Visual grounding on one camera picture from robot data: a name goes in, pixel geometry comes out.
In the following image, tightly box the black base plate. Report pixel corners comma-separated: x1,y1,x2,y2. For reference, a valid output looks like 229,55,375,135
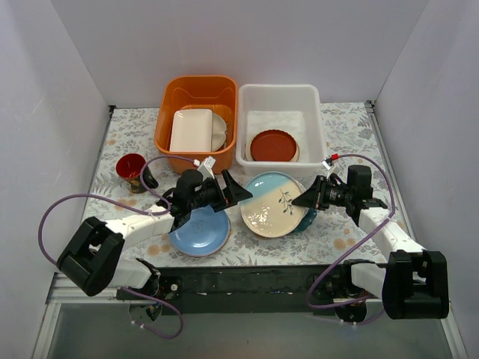
116,265,365,314

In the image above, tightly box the cream green plate with sprig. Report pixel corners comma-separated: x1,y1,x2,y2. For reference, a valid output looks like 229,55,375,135
245,136,302,164

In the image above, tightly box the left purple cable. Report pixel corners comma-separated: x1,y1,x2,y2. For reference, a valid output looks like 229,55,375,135
37,156,205,339

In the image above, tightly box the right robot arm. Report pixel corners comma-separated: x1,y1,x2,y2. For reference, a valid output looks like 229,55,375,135
292,165,449,319

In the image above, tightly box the blue beige plate with sprig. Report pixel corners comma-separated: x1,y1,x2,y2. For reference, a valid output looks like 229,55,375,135
239,171,308,238

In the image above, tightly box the cream rectangular plate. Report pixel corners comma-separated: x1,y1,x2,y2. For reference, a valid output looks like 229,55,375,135
169,108,213,153

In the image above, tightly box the red and black mug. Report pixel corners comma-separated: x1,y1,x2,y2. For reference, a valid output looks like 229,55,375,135
115,153,159,194

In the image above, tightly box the teal scalloped plate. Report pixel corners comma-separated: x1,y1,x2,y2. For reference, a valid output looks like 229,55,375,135
290,209,317,235

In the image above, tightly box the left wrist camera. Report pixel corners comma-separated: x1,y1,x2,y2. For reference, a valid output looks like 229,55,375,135
194,156,216,180

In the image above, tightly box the blue round plate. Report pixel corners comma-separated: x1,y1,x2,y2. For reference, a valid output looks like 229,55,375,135
168,206,231,257

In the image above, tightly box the orange plastic bin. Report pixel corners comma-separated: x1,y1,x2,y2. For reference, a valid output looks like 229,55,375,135
153,75,238,175

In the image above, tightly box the white translucent plastic bin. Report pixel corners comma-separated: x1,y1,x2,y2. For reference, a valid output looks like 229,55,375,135
236,84,328,178

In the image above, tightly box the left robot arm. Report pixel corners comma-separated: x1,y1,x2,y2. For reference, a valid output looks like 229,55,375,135
56,169,253,299

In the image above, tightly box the white round plate in bin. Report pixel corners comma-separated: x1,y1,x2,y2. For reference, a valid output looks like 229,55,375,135
210,109,228,152

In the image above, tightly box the floral table mat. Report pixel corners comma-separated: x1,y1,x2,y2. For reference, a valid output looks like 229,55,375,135
83,102,384,267

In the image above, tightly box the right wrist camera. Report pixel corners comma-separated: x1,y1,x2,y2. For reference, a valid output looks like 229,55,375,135
322,153,339,179

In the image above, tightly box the red-brown round plate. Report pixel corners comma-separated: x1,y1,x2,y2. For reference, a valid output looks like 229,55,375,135
249,129,299,162

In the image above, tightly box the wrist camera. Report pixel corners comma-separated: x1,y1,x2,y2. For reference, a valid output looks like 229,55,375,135
322,153,339,179
194,156,216,180

